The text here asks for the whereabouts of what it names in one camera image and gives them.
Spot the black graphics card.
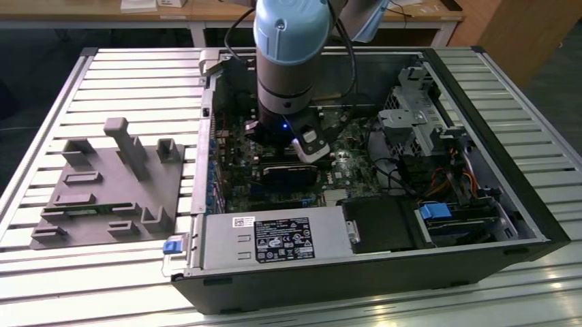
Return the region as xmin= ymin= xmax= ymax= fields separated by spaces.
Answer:
xmin=260 ymin=163 xmax=320 ymax=192

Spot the green motherboard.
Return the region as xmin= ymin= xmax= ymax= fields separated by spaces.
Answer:
xmin=206 ymin=102 xmax=389 ymax=215

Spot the silver chipset heatsink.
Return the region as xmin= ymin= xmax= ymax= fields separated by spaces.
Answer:
xmin=321 ymin=189 xmax=346 ymax=206

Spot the metal disk bay cage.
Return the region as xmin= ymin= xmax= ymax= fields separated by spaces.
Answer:
xmin=374 ymin=66 xmax=469 ymax=158

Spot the silver power supply unit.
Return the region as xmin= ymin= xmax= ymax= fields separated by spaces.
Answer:
xmin=198 ymin=206 xmax=356 ymax=274

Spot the black drive box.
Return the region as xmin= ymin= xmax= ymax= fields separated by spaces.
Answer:
xmin=338 ymin=196 xmax=433 ymax=255

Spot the gray parts rack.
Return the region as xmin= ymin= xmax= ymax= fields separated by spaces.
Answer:
xmin=26 ymin=116 xmax=188 ymax=252

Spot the blue case latch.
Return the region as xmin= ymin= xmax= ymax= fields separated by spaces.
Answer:
xmin=161 ymin=239 xmax=184 ymax=256

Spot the green RAM stick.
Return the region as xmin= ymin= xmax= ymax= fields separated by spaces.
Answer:
xmin=43 ymin=203 xmax=136 ymax=217

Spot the hard disk in blue carrier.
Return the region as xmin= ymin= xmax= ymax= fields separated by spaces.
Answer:
xmin=415 ymin=202 xmax=500 ymax=248

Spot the black open PC case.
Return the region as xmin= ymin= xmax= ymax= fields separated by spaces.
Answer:
xmin=169 ymin=45 xmax=572 ymax=316

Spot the wooden desk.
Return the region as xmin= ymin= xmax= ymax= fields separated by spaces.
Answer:
xmin=0 ymin=0 xmax=465 ymax=48

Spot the wooden cabinet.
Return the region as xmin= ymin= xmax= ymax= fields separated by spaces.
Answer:
xmin=447 ymin=0 xmax=582 ymax=90

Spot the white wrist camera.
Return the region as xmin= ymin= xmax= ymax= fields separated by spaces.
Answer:
xmin=289 ymin=124 xmax=332 ymax=166

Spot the black camera cable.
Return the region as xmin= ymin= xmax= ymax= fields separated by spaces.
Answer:
xmin=224 ymin=7 xmax=256 ymax=67
xmin=333 ymin=10 xmax=362 ymax=106

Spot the black internal cable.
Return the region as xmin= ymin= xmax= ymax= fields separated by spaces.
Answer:
xmin=368 ymin=155 xmax=412 ymax=197

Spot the orange yellow wire bundle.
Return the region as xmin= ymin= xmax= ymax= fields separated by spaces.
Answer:
xmin=427 ymin=146 xmax=479 ymax=205

